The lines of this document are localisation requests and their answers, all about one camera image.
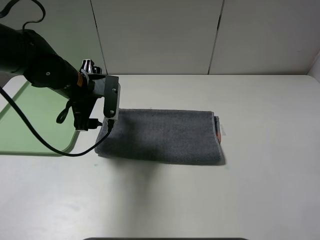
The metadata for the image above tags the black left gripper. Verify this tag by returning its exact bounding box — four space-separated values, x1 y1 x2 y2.
66 59 106 131

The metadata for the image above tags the grey towel with orange pattern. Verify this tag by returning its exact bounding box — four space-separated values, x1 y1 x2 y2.
95 109 226 166

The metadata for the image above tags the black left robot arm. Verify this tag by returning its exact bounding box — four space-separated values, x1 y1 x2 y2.
0 25 102 131

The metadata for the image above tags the green plastic tray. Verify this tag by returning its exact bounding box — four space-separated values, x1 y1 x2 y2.
0 82 79 156

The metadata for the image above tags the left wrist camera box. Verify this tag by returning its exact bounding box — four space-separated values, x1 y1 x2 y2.
103 75 121 121

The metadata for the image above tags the black left camera cable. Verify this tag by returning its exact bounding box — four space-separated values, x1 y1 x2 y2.
0 0 115 158

